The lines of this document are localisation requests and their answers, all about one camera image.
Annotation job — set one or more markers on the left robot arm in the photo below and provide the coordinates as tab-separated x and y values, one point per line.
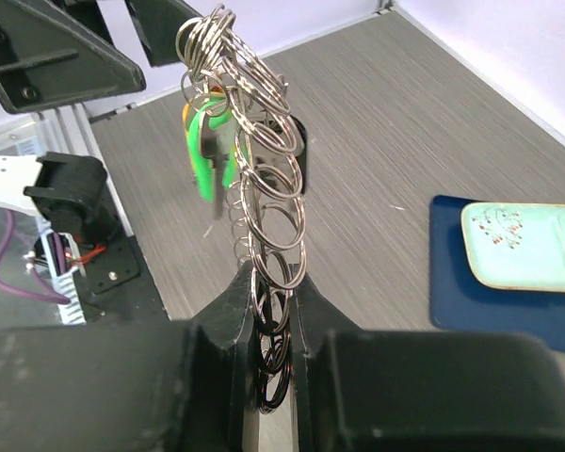
66	190

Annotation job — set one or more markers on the green key tag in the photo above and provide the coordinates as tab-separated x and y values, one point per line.
211	148

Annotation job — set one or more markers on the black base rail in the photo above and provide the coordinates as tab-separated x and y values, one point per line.
117	285

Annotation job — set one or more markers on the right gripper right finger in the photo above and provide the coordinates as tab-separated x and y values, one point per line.
365	390

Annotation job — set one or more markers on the dark blue tray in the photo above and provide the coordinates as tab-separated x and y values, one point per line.
459	302

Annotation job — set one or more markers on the white slotted cable duct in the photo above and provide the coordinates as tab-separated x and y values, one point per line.
60	274

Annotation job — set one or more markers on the yellow key tag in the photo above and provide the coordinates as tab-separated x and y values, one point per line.
185	120

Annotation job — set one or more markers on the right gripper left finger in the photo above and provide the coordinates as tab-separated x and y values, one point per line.
150	385

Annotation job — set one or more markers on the light green rectangular plate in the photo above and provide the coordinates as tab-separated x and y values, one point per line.
516	246

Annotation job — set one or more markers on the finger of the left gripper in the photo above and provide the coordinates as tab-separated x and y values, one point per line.
157	23
59	53

